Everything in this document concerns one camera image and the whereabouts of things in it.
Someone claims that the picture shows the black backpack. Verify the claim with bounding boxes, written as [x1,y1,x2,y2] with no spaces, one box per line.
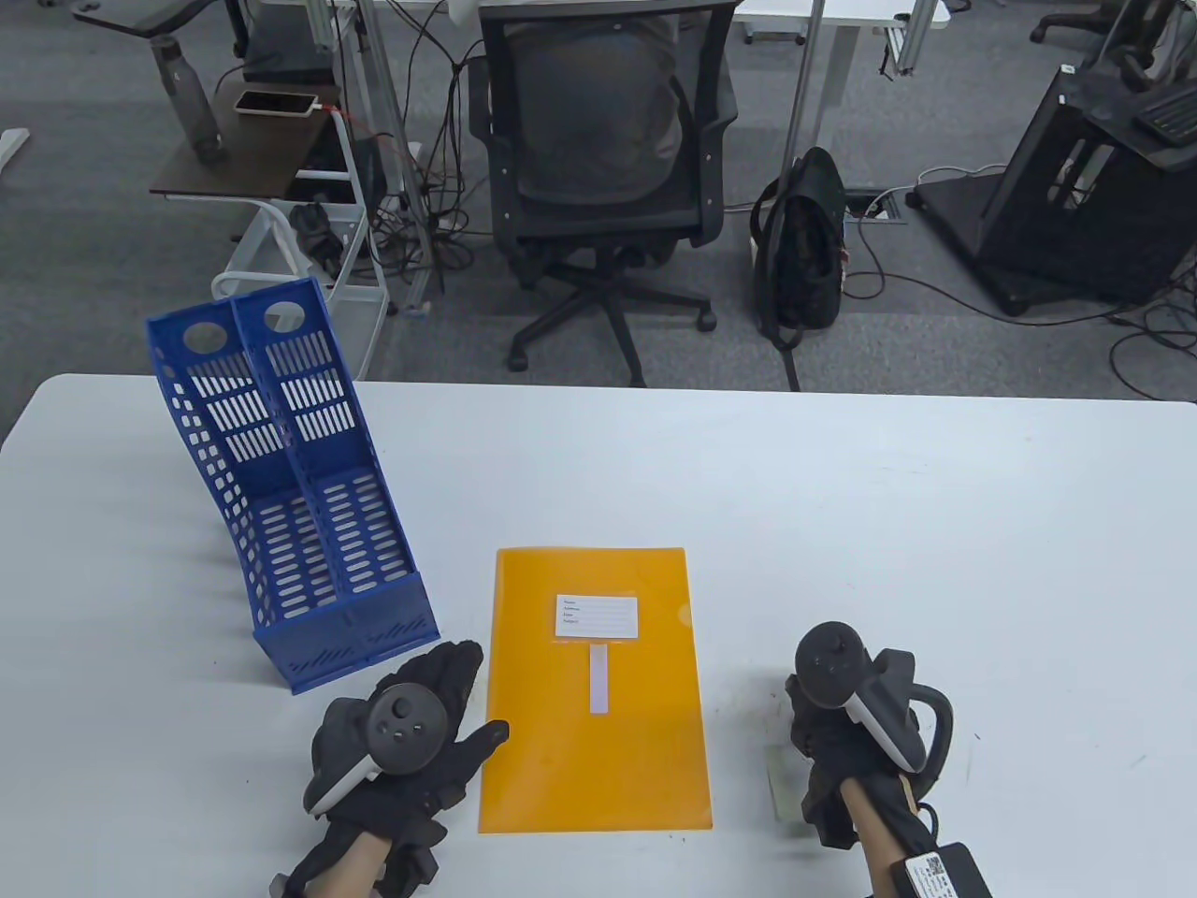
[750,147,850,392]

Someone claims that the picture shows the metal floor outlet box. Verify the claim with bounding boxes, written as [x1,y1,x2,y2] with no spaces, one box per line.
[844,187,906,225]

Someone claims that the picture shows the person's right forearm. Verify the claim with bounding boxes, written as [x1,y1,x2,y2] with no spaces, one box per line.
[839,776,936,898]

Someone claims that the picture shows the black mesh office chair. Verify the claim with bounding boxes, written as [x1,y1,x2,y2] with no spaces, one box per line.
[466,0,740,387]

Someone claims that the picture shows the brown side table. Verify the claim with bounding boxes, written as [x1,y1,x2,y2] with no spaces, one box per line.
[150,70,342,200]

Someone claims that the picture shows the blue plastic file rack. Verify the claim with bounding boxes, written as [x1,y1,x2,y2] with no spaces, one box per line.
[146,278,440,696]

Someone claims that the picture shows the white wire cart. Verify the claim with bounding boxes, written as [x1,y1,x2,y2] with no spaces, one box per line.
[210,112,392,380]

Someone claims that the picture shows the silver desk leg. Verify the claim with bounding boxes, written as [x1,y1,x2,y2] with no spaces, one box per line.
[360,0,440,314]

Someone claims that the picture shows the red charging cable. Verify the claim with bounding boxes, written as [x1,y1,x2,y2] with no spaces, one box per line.
[318,106,422,174]

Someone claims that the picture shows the black swivel chair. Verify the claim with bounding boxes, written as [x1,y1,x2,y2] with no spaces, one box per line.
[1029,0,1197,90]

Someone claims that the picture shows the person's left hand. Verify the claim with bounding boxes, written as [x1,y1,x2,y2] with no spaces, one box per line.
[281,639,511,898]

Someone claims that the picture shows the black left hand controller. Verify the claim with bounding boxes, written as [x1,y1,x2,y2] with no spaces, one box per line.
[304,685,448,815]

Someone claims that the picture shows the white lined label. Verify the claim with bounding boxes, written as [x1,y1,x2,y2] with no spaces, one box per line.
[555,594,640,640]

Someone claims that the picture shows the silver metal pole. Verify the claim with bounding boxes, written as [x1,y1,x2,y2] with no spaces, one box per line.
[784,0,824,179]

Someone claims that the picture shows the orange L-shaped folder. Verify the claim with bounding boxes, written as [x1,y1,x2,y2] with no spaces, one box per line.
[479,547,714,833]

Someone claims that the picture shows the dark grey water bottle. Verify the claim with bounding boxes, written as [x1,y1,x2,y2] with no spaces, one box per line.
[150,36,227,167]

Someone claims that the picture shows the person's right hand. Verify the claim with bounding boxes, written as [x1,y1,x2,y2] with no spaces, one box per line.
[786,675,916,850]

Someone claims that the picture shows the person's left forearm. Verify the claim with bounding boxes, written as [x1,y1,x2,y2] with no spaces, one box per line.
[313,828,394,898]

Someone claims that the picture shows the dark grey desk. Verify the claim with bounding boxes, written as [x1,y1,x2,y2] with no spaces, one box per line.
[73,0,253,40]

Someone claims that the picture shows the black equipment stand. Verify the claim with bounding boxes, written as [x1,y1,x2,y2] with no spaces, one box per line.
[912,65,1197,317]

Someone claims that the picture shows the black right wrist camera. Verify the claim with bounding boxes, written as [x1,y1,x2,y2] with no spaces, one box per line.
[888,842,997,898]

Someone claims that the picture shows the black hand controller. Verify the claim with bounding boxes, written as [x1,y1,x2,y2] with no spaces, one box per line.
[795,624,955,777]
[304,685,448,815]

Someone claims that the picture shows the white desk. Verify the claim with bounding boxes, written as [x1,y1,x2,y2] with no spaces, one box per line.
[729,0,950,76]

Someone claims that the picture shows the black cable bundle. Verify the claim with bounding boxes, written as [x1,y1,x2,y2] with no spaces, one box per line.
[369,0,492,282]

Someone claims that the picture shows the white smartphone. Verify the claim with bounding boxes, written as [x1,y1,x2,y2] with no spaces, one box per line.
[233,90,319,119]

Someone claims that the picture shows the black right hand controller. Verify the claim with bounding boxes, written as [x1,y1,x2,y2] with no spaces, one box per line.
[795,624,955,777]

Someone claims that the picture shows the black keyboard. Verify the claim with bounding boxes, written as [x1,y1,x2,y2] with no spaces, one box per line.
[1133,89,1197,146]

